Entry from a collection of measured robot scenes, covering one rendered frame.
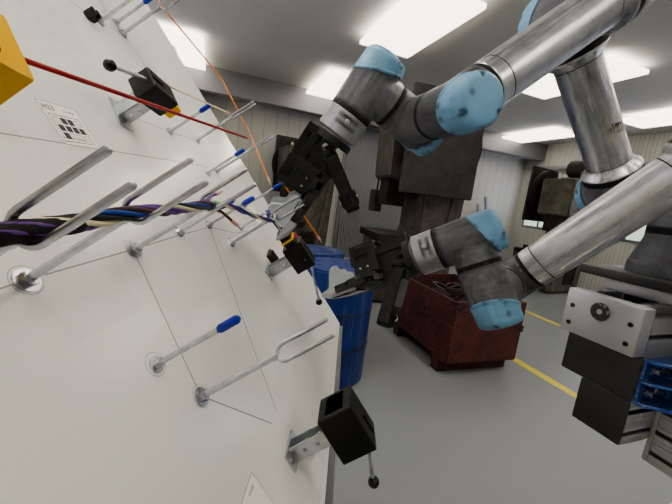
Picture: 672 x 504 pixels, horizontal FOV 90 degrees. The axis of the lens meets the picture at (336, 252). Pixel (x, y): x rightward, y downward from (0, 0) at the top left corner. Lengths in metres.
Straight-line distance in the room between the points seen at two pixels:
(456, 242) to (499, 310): 0.12
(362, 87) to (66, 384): 0.52
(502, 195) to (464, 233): 8.73
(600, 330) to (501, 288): 0.28
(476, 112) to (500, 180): 8.73
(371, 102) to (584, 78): 0.47
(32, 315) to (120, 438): 0.10
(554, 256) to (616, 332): 0.20
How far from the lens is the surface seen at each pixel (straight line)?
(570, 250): 0.69
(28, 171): 0.37
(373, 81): 0.60
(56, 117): 0.45
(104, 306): 0.33
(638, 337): 0.80
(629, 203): 0.69
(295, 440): 0.48
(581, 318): 0.85
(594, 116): 0.93
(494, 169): 9.08
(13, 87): 0.26
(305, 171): 0.59
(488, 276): 0.59
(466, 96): 0.50
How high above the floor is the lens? 1.25
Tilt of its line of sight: 9 degrees down
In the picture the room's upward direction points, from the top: 7 degrees clockwise
